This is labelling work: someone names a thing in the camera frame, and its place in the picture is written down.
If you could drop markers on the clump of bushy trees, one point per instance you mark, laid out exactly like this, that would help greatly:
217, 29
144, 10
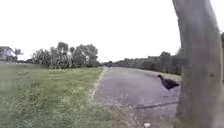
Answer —
65, 57

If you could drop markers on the large tree trunk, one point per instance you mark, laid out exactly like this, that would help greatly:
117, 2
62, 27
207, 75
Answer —
197, 66

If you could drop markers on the green grass field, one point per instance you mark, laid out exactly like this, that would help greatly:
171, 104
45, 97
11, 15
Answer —
46, 93

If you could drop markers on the long dark hedge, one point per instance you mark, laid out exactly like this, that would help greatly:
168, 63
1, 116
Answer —
150, 63

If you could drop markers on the dark bird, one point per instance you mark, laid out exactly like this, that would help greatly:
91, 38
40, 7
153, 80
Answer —
168, 83

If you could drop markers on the grey asphalt path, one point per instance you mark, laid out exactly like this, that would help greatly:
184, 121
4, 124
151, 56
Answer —
130, 87

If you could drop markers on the grass strip beside hedge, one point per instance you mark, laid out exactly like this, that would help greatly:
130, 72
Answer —
166, 76

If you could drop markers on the building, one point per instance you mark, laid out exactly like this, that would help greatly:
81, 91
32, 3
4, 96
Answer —
6, 53

